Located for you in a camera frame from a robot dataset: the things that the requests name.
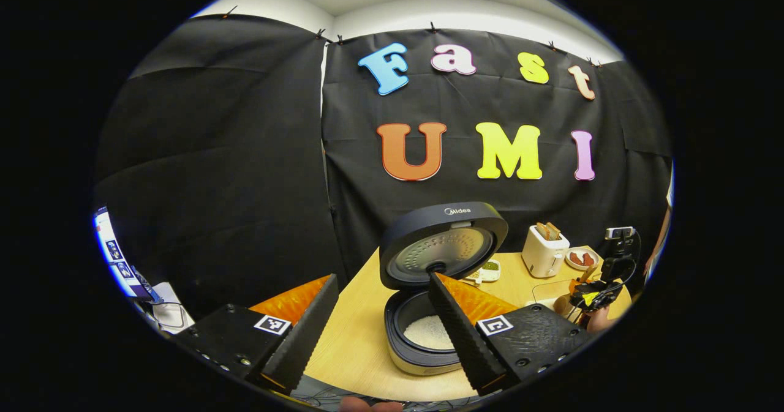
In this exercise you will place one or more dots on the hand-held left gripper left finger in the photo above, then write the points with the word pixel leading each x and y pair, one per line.
pixel 306 338

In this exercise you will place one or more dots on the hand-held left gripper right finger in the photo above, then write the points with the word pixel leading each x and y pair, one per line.
pixel 459 338

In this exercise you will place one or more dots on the clear box of rice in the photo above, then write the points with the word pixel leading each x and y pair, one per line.
pixel 548 289

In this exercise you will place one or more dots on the dark rice cooker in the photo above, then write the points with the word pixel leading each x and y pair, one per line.
pixel 422 216

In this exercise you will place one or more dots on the white round plate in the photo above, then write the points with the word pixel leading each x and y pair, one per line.
pixel 582 266

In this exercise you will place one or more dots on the toast slice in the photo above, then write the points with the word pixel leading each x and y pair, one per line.
pixel 542 230
pixel 554 230

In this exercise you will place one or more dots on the white toaster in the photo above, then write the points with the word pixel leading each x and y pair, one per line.
pixel 542 256

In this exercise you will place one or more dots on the white divided dish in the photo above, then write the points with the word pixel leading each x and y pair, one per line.
pixel 490 266

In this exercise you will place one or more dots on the white paper sheet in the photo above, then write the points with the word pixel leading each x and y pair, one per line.
pixel 168 299

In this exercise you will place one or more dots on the black backdrop cloth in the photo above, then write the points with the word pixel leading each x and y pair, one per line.
pixel 245 155

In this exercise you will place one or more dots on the blue white printed screen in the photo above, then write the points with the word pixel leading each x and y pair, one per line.
pixel 113 250

